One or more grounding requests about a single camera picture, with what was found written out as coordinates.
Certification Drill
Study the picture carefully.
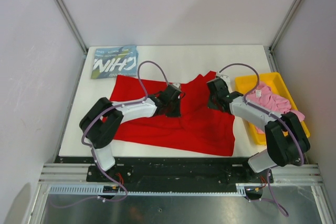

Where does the red t shirt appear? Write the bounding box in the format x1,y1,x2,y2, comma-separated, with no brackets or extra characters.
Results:
114,71,235,156

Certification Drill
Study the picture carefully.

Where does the right aluminium frame post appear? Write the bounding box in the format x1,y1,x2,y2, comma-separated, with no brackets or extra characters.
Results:
268,0,320,51

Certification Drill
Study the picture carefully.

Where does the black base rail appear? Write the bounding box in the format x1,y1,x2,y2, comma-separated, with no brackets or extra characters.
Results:
86,156,274,190

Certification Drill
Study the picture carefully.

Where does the folded blue printed t shirt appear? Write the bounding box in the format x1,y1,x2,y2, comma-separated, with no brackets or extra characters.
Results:
91,45,139,80

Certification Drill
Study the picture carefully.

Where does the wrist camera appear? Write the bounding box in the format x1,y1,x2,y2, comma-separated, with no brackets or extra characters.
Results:
172,83,181,89
216,71,232,89

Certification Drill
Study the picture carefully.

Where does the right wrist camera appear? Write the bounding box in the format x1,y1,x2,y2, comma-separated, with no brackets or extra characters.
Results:
216,71,232,89

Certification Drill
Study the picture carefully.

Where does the purple cable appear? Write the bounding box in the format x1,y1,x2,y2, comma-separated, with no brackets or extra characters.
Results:
48,61,169,208
217,63,307,217

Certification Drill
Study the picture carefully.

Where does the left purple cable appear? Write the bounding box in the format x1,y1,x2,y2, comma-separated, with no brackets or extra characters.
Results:
48,61,169,208

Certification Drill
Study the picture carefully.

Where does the grey slotted cable duct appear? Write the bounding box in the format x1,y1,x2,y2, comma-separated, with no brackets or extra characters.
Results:
49,184,262,196

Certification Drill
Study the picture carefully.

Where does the left aluminium frame post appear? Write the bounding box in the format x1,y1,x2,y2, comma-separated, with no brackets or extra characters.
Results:
39,0,89,54

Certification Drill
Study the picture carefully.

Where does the pink t shirt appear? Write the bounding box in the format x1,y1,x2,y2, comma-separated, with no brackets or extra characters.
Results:
247,81,305,122

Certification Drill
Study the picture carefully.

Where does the yellow plastic tray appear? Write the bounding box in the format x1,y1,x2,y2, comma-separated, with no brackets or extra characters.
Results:
235,72,310,145

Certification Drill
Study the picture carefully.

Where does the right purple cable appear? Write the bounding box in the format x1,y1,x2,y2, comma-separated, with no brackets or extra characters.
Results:
217,63,307,217

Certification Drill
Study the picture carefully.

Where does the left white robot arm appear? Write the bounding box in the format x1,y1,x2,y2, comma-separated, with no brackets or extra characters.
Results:
79,83,183,182

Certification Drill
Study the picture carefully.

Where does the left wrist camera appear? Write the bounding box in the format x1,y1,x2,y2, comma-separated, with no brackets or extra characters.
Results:
172,83,181,89

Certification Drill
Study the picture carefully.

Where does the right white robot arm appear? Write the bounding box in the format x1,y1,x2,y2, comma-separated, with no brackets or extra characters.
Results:
207,77,311,183

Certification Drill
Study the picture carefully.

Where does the aluminium frame post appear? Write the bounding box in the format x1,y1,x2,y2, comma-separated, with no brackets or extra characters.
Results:
268,0,320,51
39,0,89,54

